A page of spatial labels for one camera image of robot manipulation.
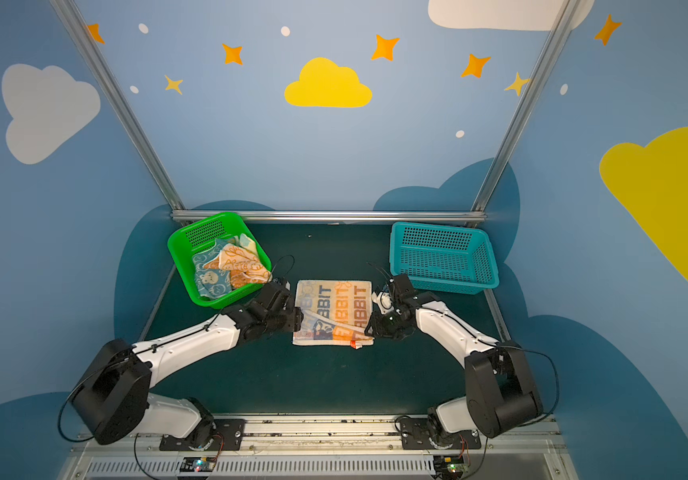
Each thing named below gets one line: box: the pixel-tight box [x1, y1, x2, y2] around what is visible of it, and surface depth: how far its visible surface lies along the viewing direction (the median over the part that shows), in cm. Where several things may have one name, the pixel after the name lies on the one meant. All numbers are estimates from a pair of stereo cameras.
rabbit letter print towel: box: [292, 279, 375, 349], surface depth 98 cm
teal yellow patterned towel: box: [192, 237, 236, 299], surface depth 103 cm
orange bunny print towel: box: [203, 233, 272, 290], surface depth 100 cm
